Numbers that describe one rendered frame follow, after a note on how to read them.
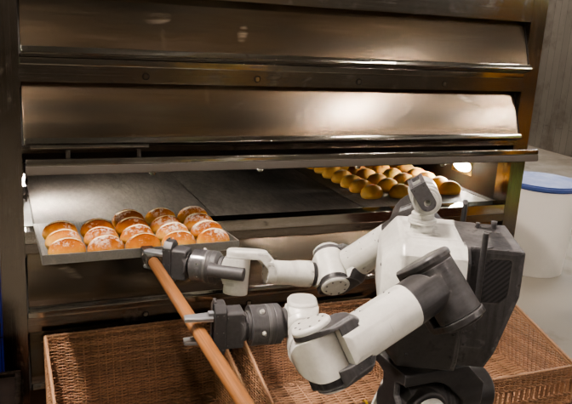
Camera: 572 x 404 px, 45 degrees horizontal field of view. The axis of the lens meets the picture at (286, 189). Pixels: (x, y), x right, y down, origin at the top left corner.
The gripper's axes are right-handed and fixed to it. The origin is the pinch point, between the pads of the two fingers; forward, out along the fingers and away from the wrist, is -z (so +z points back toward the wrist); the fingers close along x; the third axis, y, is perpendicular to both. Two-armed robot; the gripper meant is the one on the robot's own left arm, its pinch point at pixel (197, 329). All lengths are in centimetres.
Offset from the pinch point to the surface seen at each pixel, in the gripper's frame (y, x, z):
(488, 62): 91, -53, 121
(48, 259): 48, 1, -32
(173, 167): 66, -20, 3
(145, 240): 53, -2, -6
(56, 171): 63, -20, -30
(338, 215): 88, 3, 65
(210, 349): -10.6, -0.5, 0.8
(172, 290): 19.9, -0.8, -2.9
